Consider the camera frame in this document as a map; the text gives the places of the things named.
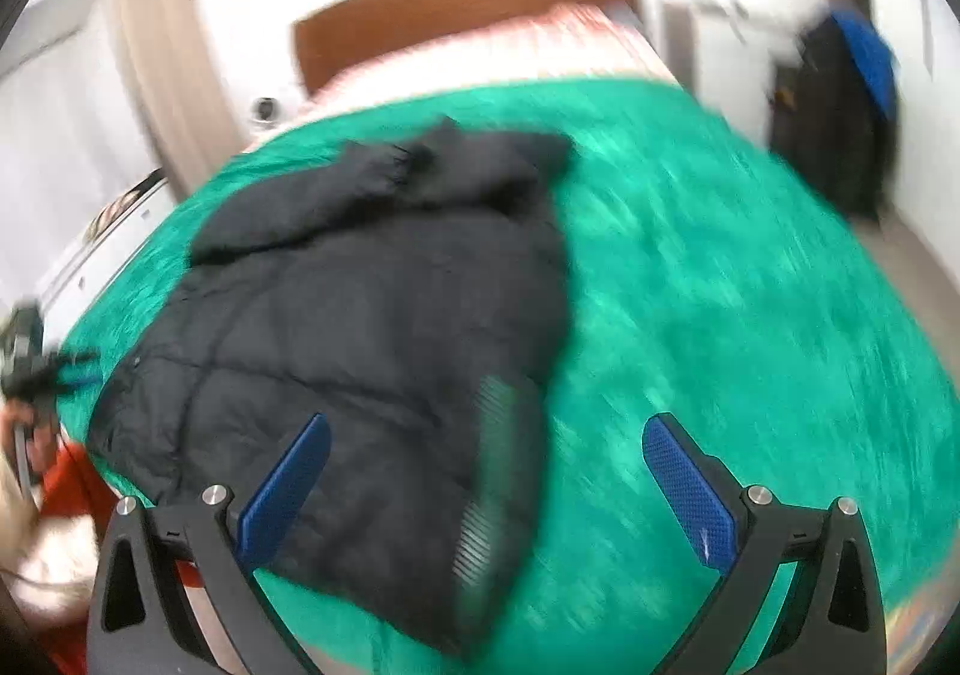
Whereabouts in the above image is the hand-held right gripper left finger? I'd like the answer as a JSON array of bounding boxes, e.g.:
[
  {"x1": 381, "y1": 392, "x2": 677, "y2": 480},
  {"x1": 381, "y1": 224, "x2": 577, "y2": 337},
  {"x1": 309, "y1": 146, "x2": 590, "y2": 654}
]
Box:
[{"x1": 86, "y1": 412, "x2": 332, "y2": 675}]

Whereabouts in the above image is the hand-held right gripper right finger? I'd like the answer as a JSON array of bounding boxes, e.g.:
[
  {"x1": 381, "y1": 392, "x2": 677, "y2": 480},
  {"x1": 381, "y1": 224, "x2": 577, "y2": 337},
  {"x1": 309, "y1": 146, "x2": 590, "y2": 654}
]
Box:
[{"x1": 643, "y1": 412, "x2": 890, "y2": 675}]

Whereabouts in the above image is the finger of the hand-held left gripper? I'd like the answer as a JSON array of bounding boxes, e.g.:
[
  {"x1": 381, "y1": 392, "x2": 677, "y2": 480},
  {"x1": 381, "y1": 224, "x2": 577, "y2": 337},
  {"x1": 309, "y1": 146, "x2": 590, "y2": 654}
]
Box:
[{"x1": 45, "y1": 349, "x2": 102, "y2": 395}]

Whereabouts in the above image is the black puffer jacket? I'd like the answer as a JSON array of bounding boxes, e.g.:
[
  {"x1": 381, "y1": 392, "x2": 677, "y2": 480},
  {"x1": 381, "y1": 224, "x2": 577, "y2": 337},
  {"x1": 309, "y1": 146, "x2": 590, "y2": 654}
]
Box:
[{"x1": 85, "y1": 120, "x2": 580, "y2": 662}]

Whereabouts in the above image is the person's red garment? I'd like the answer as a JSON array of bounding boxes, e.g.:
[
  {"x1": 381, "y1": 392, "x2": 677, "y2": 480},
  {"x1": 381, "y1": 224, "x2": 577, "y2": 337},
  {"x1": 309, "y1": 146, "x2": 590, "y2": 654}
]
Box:
[{"x1": 34, "y1": 441, "x2": 203, "y2": 675}]

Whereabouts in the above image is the white low cabinet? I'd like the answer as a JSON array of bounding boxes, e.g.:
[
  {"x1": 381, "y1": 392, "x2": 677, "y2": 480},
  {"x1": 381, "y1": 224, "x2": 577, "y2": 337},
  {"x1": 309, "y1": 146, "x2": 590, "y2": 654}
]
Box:
[{"x1": 34, "y1": 169, "x2": 185, "y2": 323}]

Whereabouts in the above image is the striped umbrella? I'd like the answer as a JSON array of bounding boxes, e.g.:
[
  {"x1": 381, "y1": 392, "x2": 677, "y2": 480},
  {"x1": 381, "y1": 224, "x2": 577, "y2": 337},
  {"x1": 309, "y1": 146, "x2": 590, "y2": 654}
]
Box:
[{"x1": 79, "y1": 171, "x2": 170, "y2": 248}]

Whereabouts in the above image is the beige garment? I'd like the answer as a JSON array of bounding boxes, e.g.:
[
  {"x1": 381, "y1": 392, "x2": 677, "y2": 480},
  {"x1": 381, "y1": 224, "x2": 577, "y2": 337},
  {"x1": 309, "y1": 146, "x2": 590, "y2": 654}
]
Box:
[{"x1": 0, "y1": 461, "x2": 102, "y2": 620}]

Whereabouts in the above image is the green fleece blanket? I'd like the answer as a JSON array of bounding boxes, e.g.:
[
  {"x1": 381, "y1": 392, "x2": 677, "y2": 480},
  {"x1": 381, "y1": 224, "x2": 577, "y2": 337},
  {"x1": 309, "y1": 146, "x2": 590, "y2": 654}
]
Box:
[{"x1": 56, "y1": 79, "x2": 950, "y2": 675}]

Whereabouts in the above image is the beige curtain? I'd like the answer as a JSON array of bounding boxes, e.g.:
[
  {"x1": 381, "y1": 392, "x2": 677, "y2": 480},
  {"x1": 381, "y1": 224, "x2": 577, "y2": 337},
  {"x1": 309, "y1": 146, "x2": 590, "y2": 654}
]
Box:
[{"x1": 101, "y1": 0, "x2": 245, "y2": 200}]

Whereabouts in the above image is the dark coat on chair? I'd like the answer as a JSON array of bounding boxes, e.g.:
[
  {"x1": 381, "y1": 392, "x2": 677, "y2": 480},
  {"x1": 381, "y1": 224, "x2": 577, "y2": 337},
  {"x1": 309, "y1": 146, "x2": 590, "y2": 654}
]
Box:
[{"x1": 766, "y1": 15, "x2": 901, "y2": 220}]

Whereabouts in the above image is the white desk with drawer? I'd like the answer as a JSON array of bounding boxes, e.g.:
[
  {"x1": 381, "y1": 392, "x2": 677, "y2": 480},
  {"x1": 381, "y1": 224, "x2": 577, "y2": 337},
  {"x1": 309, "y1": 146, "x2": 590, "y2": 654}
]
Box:
[{"x1": 658, "y1": 0, "x2": 777, "y2": 102}]

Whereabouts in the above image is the blue jacket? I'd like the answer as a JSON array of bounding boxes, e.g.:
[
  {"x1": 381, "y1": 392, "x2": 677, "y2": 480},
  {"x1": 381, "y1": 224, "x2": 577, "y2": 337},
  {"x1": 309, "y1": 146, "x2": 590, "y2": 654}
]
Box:
[{"x1": 831, "y1": 10, "x2": 899, "y2": 125}]

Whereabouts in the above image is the pink striped bedsheet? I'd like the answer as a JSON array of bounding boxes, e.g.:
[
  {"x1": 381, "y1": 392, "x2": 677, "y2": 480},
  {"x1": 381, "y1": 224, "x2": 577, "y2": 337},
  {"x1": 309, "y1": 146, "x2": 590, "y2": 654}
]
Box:
[{"x1": 304, "y1": 2, "x2": 680, "y2": 125}]

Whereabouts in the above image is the wooden bed headboard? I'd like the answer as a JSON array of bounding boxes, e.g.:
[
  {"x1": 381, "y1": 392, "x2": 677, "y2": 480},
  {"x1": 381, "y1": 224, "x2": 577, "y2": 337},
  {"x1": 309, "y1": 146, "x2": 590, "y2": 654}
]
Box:
[{"x1": 291, "y1": 0, "x2": 640, "y2": 100}]

